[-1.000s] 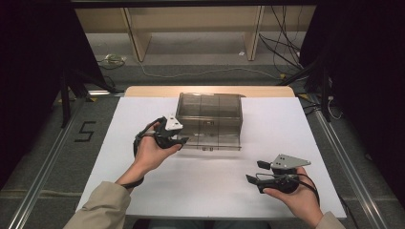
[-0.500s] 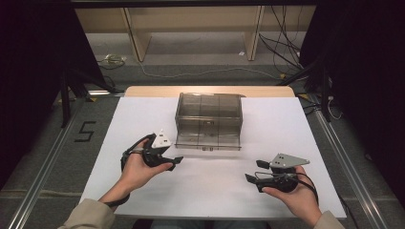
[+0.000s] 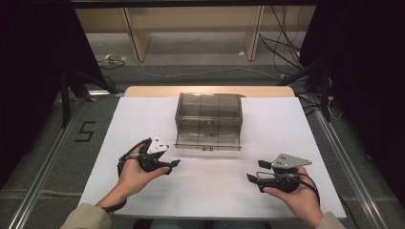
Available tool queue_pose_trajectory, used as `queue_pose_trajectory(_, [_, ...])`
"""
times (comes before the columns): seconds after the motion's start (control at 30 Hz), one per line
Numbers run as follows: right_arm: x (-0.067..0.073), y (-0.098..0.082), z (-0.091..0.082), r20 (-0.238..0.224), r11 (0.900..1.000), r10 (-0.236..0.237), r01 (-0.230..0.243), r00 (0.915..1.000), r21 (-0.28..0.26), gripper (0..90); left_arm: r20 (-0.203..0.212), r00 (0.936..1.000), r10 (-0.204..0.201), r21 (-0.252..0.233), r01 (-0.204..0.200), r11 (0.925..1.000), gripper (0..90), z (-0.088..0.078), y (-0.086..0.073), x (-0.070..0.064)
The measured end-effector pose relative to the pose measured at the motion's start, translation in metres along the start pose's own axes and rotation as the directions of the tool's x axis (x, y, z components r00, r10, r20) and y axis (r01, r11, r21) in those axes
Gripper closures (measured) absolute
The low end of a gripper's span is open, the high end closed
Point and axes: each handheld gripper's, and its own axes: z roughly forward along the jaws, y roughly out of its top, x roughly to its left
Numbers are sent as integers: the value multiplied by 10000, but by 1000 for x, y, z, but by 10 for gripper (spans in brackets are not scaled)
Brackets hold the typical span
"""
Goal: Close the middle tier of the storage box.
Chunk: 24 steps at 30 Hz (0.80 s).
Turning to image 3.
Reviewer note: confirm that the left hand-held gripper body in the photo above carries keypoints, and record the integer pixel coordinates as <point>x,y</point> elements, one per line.
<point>153,156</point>

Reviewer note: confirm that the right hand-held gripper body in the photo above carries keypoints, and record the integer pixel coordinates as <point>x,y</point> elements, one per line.
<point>283,183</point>

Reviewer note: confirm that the smoky clear drawer cabinet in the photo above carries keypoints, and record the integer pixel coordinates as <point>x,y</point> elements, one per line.
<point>223,101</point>

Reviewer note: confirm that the person's right hand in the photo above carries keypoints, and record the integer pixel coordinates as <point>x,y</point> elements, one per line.
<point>302,200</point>

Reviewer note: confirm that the person's left hand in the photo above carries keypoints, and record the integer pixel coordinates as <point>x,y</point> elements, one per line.
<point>133,179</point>

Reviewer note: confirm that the white table cover sheet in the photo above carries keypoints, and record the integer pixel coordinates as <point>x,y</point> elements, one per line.
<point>216,187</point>

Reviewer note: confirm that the black metal stand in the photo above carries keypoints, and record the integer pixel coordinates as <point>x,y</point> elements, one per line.
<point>68,92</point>
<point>324,89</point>

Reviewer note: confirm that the dark curtain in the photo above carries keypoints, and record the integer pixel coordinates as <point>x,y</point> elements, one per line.
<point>35,79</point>
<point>366,79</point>

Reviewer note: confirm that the aluminium floor rail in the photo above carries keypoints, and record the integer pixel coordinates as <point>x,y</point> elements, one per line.
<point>353,178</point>
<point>41,178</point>

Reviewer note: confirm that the black frame bar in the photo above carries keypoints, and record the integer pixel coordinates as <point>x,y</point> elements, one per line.
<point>191,3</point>

